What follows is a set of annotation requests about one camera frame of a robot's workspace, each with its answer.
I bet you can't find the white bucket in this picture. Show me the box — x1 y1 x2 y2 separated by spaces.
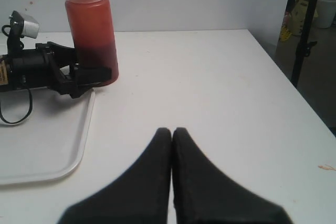
314 0 335 29

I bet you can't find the black left camera cable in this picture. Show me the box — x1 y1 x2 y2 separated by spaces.
0 24 34 125

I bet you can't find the red ketchup squeeze bottle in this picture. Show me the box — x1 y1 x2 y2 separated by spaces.
65 0 119 87

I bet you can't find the white rectangular plastic tray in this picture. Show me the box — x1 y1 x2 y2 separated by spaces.
1 89 96 186

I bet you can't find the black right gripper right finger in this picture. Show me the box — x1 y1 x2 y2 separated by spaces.
172 127 291 223

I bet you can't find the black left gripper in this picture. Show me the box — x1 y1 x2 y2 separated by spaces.
35 41 112 99

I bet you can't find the yellow bag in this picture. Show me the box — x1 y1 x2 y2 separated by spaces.
279 0 309 42

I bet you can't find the black tripod pole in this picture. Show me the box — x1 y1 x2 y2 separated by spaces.
290 0 317 88

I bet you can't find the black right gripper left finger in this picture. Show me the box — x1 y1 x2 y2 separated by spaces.
59 127 172 223

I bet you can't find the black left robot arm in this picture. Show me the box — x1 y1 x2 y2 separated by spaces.
1 41 112 99

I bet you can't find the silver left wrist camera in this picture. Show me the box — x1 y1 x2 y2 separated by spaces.
9 10 39 39

